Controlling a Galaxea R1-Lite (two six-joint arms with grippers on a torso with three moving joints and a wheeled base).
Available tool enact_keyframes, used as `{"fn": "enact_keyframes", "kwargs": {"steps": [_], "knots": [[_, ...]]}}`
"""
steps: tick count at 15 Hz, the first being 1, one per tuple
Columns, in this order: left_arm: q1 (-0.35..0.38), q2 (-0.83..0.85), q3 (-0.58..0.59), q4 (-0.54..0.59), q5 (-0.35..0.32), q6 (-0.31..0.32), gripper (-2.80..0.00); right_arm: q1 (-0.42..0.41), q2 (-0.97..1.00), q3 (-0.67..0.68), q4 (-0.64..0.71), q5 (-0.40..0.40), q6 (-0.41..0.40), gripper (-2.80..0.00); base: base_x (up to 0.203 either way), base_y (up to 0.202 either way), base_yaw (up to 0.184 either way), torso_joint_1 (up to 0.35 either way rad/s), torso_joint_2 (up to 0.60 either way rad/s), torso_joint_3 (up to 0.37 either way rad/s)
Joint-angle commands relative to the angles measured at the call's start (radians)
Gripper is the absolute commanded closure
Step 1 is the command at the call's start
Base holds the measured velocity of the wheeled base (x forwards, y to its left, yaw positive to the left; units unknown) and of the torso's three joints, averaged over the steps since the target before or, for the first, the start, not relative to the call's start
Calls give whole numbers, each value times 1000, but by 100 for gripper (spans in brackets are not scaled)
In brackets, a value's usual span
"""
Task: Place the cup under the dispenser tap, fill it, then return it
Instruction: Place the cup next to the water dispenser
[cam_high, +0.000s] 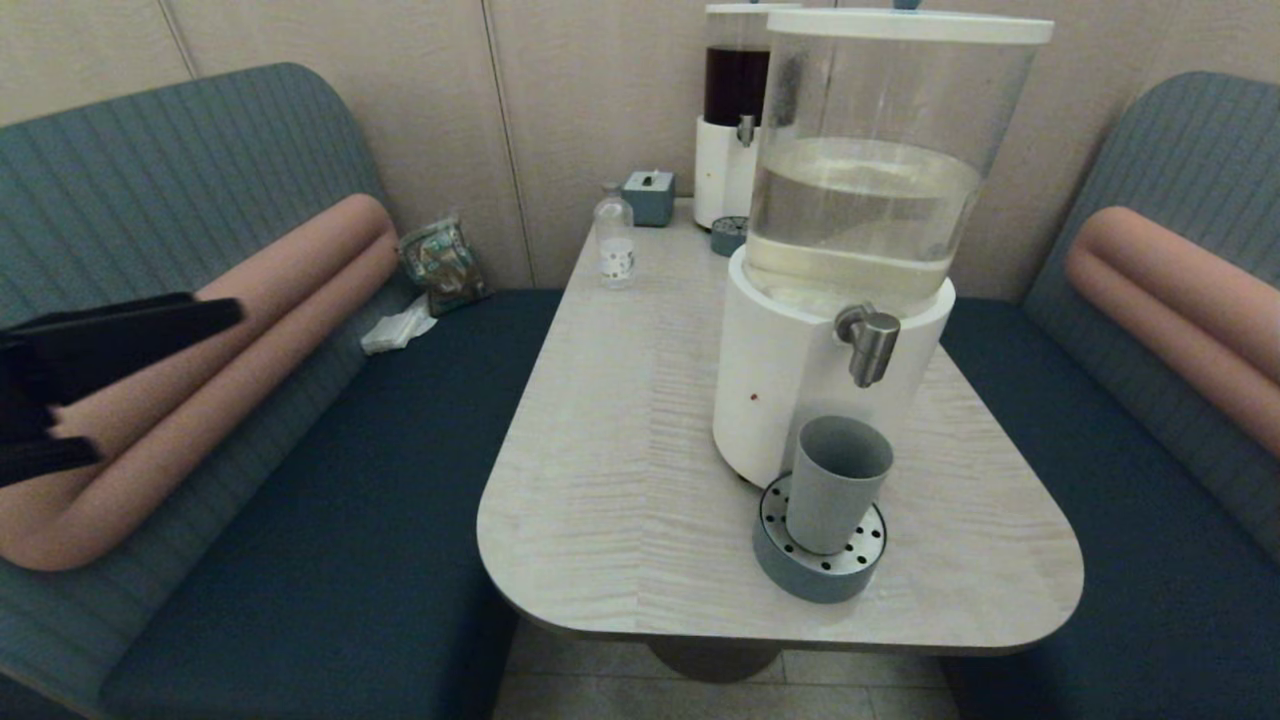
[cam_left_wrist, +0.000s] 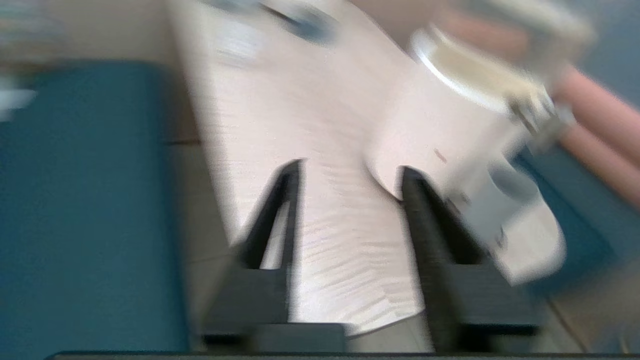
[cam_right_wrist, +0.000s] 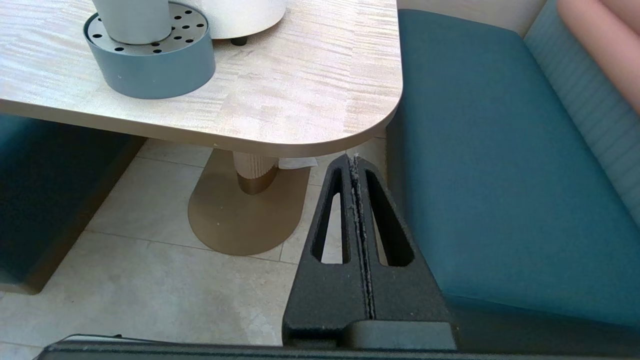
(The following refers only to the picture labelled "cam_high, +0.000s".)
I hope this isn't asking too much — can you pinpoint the crinkled snack bag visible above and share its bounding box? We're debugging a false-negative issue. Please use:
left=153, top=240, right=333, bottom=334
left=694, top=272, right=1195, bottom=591
left=397, top=215, right=493, bottom=318

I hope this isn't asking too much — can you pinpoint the clear plastic bottle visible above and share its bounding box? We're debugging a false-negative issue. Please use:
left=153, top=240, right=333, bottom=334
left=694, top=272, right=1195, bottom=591
left=594, top=182, right=637, bottom=291

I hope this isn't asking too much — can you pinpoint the white crumpled tissue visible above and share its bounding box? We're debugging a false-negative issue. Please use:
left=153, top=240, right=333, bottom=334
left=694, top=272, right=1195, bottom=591
left=360, top=296, right=438, bottom=356

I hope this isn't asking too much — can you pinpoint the dark drink dispenser white base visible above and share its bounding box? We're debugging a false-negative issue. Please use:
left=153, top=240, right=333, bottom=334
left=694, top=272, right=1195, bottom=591
left=694, top=3, right=801, bottom=231

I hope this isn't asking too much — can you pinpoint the large blue perforated drip tray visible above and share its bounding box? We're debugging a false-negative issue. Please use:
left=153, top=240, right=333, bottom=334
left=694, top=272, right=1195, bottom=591
left=752, top=470, right=889, bottom=605

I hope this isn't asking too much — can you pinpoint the blue bench holding snack bag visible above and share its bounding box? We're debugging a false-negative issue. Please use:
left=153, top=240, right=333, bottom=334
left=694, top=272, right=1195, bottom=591
left=0, top=62, right=561, bottom=720

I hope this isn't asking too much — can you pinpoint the silver metal dispenser tap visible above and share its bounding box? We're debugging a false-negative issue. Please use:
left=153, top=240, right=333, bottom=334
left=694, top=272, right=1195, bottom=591
left=835, top=303, right=901, bottom=389

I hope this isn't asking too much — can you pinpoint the grey-blue plastic cup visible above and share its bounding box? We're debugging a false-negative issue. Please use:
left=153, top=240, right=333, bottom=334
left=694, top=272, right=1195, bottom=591
left=785, top=415, right=895, bottom=557

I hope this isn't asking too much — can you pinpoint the brass table pedestal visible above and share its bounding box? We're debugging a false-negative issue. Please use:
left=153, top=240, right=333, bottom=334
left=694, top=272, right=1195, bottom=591
left=645, top=640, right=786, bottom=684

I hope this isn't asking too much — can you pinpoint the clear water dispenser white base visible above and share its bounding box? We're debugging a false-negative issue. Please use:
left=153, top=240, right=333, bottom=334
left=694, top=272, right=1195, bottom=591
left=712, top=8, right=1055, bottom=491

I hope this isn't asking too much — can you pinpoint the pink bolster beside snack bag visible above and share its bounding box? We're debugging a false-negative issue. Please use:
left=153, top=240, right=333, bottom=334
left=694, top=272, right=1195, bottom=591
left=0, top=193, right=401, bottom=572

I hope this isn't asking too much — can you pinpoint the pink bolster on empty bench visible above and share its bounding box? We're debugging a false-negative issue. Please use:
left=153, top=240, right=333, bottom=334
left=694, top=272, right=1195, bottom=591
left=1064, top=206, right=1280, bottom=461

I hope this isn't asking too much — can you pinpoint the small blue square box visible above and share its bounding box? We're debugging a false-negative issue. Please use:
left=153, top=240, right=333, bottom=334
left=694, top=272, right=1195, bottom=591
left=623, top=169, right=677, bottom=228

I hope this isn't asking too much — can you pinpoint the empty blue upholstered bench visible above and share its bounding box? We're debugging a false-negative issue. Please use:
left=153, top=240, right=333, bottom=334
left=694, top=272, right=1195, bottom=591
left=940, top=70, right=1280, bottom=720

